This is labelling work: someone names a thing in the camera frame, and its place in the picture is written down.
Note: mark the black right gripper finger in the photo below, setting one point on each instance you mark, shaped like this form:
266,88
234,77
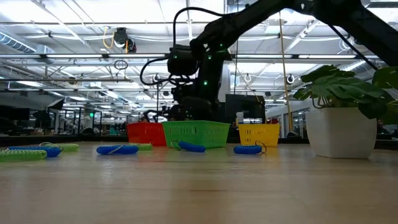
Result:
205,105

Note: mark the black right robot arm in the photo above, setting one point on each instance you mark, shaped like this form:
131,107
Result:
357,21

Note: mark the green plastic basket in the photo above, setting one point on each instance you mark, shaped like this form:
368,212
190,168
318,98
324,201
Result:
196,133

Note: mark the white bottle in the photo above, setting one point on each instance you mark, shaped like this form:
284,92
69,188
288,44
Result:
239,118

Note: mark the black monitor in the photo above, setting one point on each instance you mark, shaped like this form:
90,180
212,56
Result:
245,107

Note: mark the yellow plastic basket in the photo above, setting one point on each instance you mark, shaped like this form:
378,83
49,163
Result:
259,135

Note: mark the red plastic basket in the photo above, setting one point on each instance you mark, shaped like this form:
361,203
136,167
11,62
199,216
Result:
146,133

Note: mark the green plant in white pot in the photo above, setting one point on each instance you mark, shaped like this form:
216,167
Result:
340,133

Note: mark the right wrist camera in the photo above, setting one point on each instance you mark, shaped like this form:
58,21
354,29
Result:
182,62

